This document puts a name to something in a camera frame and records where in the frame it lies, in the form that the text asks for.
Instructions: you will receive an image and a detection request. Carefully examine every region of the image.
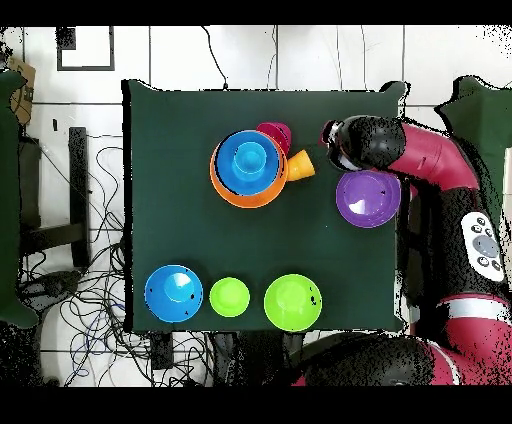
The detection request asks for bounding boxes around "large yellow-orange bowl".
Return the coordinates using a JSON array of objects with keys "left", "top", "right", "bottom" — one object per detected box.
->
[{"left": 209, "top": 129, "right": 289, "bottom": 210}]

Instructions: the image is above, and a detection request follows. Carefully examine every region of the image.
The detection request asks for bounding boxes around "blue plastic bowl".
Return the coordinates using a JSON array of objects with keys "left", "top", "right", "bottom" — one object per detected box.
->
[
  {"left": 144, "top": 264, "right": 204, "bottom": 324},
  {"left": 214, "top": 130, "right": 281, "bottom": 197}
]

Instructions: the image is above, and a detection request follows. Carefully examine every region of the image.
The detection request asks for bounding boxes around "blue plastic cup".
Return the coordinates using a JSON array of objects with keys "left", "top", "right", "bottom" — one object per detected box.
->
[{"left": 233, "top": 141, "right": 268, "bottom": 176}]

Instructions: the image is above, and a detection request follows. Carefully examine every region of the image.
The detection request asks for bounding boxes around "orange plastic cup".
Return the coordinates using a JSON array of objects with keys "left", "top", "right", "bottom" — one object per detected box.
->
[{"left": 285, "top": 148, "right": 316, "bottom": 183}]

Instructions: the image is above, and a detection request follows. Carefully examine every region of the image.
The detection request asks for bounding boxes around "small pink-red bowl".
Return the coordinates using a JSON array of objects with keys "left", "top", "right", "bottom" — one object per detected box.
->
[{"left": 255, "top": 122, "right": 293, "bottom": 155}]

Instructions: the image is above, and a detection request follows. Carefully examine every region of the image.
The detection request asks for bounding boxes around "purple shallow bowl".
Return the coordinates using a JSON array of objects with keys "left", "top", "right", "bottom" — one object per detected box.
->
[{"left": 335, "top": 169, "right": 402, "bottom": 229}]

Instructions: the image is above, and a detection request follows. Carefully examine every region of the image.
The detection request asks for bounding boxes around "small green bowl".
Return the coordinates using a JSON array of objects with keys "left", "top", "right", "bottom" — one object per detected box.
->
[{"left": 208, "top": 276, "right": 252, "bottom": 318}]

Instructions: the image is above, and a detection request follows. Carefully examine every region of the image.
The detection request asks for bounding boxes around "large green bowl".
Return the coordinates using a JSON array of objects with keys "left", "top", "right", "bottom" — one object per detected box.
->
[{"left": 263, "top": 273, "right": 324, "bottom": 333}]

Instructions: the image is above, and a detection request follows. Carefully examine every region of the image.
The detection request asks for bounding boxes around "dark green tablecloth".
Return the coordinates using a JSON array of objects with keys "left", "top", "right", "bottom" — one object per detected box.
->
[{"left": 121, "top": 78, "right": 411, "bottom": 334}]

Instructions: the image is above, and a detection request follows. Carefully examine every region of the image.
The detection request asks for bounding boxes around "dark grey stand foot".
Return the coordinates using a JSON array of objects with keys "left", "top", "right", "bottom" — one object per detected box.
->
[{"left": 19, "top": 269, "right": 83, "bottom": 313}]

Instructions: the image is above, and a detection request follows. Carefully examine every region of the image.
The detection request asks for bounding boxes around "green cloth side table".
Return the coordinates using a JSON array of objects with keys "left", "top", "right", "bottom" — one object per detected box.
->
[
  {"left": 433, "top": 74, "right": 512, "bottom": 225},
  {"left": 0, "top": 68, "right": 40, "bottom": 330}
]

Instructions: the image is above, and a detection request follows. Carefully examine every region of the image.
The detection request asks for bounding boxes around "cardboard box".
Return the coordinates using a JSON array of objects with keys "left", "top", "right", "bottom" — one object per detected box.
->
[{"left": 8, "top": 58, "right": 37, "bottom": 126}]

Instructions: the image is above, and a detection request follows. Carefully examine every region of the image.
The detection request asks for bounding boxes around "black cable with plug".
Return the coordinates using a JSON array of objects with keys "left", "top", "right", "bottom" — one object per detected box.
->
[{"left": 200, "top": 25, "right": 230, "bottom": 91}]

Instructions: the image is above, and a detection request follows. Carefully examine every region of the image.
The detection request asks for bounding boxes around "tangle of black cables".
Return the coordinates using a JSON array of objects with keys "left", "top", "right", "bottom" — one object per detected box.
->
[{"left": 19, "top": 135, "right": 213, "bottom": 386}]

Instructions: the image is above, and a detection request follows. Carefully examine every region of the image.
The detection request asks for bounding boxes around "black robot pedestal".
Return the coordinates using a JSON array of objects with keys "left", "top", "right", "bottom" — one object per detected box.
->
[{"left": 211, "top": 330, "right": 305, "bottom": 386}]

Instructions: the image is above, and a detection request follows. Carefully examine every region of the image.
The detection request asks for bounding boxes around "black metal frame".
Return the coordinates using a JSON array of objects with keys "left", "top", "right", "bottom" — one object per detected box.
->
[{"left": 18, "top": 126, "right": 91, "bottom": 269}]

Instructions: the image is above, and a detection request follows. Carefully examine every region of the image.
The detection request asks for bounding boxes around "black floor frame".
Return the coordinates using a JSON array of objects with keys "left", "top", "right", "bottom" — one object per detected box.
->
[{"left": 55, "top": 25, "right": 116, "bottom": 72}]

